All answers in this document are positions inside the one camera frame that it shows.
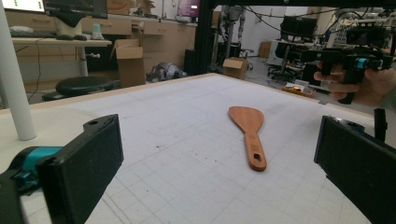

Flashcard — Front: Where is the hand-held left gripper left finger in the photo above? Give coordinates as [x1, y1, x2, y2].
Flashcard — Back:
[35, 114, 124, 224]

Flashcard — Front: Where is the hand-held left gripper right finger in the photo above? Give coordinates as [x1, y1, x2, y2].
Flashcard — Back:
[313, 115, 396, 224]

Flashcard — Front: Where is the wooden spatula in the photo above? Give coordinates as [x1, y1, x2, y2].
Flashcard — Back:
[228, 105, 268, 173]

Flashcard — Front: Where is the white stand with round base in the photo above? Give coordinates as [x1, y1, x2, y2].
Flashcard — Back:
[0, 0, 106, 175]

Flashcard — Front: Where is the black office chair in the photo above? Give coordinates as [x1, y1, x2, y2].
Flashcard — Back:
[266, 41, 301, 81]

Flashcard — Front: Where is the yellow tray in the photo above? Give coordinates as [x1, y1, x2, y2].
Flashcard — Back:
[281, 81, 316, 99]

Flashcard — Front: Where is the small cardboard box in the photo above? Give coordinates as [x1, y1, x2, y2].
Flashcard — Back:
[221, 56, 249, 81]
[258, 40, 273, 60]

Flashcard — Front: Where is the black round stool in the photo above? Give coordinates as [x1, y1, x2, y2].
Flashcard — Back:
[41, 76, 123, 103]

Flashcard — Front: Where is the grey metal robot figure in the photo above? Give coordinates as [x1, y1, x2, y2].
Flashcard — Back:
[218, 4, 248, 61]

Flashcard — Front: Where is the white grid mat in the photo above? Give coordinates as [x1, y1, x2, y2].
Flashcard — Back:
[20, 74, 376, 224]

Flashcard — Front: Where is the open cardboard box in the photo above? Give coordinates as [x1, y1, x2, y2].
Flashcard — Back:
[110, 38, 147, 89]

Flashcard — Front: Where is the grey bundle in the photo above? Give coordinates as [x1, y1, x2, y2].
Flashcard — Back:
[146, 62, 189, 84]

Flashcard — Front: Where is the white desk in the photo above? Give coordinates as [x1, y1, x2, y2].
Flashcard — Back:
[10, 36, 113, 77]

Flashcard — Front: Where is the purple lit monitor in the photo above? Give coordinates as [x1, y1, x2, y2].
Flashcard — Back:
[177, 0, 201, 19]

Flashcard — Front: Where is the pale teal bottle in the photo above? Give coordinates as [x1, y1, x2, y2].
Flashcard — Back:
[91, 22, 105, 41]

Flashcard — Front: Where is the wooden cabinet row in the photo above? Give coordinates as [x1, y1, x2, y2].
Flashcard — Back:
[5, 10, 198, 77]

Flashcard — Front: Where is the dark computer monitor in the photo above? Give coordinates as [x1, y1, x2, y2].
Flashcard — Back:
[43, 0, 108, 20]

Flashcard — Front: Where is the lit computer monitor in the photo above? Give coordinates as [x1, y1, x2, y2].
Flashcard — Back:
[0, 0, 47, 13]

